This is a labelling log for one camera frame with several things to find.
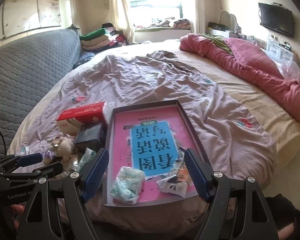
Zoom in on lilac wrinkled bed sheet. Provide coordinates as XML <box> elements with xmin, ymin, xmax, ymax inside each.
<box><xmin>8</xmin><ymin>50</ymin><xmax>278</xmax><ymax>230</ymax></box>

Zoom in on small plush toy bunch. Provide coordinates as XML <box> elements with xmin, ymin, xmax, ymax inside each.
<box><xmin>42</xmin><ymin>136</ymin><xmax>76</xmax><ymax>165</ymax></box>

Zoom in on white drawer cabinet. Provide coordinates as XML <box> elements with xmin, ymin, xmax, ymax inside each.
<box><xmin>266</xmin><ymin>41</ymin><xmax>295</xmax><ymax>61</ymax></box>

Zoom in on wall painting scroll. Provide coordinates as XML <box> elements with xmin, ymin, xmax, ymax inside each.
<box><xmin>3</xmin><ymin>0</ymin><xmax>62</xmax><ymax>37</ymax></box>

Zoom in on green white tissue pack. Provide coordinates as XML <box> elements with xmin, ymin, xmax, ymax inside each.
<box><xmin>110</xmin><ymin>166</ymin><xmax>145</xmax><ymax>204</ymax></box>

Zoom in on dark blue patterned pillow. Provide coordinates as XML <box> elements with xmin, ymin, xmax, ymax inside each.
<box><xmin>72</xmin><ymin>51</ymin><xmax>95</xmax><ymax>69</ymax></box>

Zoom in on dark tray with pink book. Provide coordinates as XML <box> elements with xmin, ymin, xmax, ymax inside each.
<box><xmin>103</xmin><ymin>100</ymin><xmax>204</xmax><ymax>207</ymax></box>

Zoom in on red white tissue box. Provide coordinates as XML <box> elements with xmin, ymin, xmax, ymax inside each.
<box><xmin>56</xmin><ymin>102</ymin><xmax>111</xmax><ymax>136</ymax></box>

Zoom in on grey quilted headboard cover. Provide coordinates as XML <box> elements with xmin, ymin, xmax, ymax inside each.
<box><xmin>0</xmin><ymin>28</ymin><xmax>81</xmax><ymax>154</ymax></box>

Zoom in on stack of folded clothes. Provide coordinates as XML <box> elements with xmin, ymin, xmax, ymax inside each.
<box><xmin>79</xmin><ymin>23</ymin><xmax>128</xmax><ymax>53</ymax></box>

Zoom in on clear plastic bag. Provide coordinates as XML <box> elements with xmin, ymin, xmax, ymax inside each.
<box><xmin>276</xmin><ymin>59</ymin><xmax>300</xmax><ymax>81</ymax></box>

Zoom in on black wall television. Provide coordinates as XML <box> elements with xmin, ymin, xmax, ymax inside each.
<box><xmin>258</xmin><ymin>3</ymin><xmax>295</xmax><ymax>38</ymax></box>

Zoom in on white crumpled snack wrapper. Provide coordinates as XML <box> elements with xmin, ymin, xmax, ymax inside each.
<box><xmin>156</xmin><ymin>147</ymin><xmax>190</xmax><ymax>198</ymax></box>

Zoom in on mint green bagged item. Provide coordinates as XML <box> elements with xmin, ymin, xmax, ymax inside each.
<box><xmin>76</xmin><ymin>147</ymin><xmax>96</xmax><ymax>171</ymax></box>

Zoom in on dark blue small box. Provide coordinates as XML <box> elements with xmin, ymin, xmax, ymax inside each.
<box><xmin>74</xmin><ymin>122</ymin><xmax>107</xmax><ymax>152</ymax></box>

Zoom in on pink rolled quilt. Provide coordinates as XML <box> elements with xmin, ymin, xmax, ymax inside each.
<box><xmin>180</xmin><ymin>34</ymin><xmax>300</xmax><ymax>122</ymax></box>

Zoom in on clothes on window sill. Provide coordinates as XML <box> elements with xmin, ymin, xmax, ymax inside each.
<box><xmin>136</xmin><ymin>17</ymin><xmax>192</xmax><ymax>29</ymax></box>

